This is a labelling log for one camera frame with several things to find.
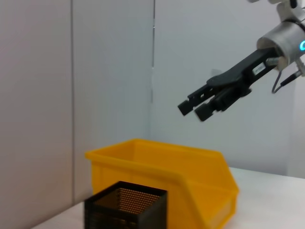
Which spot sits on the yellow plastic bin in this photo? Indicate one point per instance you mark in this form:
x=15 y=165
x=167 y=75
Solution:
x=195 y=190

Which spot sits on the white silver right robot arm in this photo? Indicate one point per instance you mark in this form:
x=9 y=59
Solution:
x=286 y=35

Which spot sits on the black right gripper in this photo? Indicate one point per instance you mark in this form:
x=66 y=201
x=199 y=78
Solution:
x=240 y=71

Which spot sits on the black mesh pen holder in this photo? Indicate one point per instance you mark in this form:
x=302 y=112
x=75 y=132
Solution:
x=152 y=214

